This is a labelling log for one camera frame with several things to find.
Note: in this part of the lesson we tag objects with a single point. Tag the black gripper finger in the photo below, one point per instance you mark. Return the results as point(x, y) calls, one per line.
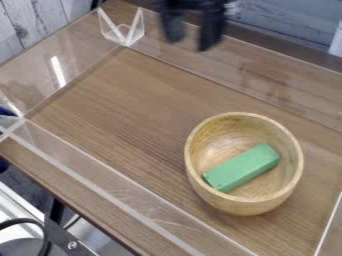
point(173, 25)
point(212, 30)

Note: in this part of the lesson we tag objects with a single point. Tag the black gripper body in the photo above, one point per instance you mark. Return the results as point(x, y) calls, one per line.
point(226, 6)

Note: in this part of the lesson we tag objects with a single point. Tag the green rectangular block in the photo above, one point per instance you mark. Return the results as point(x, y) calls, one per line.
point(243, 168)

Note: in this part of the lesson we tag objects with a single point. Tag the light wooden bowl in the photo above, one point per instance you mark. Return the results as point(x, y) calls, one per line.
point(220, 138)

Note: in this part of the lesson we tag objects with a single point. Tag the blue object at left edge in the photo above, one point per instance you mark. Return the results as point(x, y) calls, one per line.
point(7, 112)

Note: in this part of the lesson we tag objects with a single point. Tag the black table leg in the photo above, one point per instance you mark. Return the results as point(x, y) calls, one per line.
point(57, 211)

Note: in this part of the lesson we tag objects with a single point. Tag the clear acrylic corner bracket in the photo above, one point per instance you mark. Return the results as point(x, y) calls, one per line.
point(124, 34)

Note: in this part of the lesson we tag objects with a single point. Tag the clear acrylic tray wall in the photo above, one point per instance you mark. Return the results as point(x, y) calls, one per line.
point(106, 112)

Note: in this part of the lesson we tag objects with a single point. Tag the black metal bracket with screw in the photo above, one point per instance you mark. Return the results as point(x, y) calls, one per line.
point(61, 243)

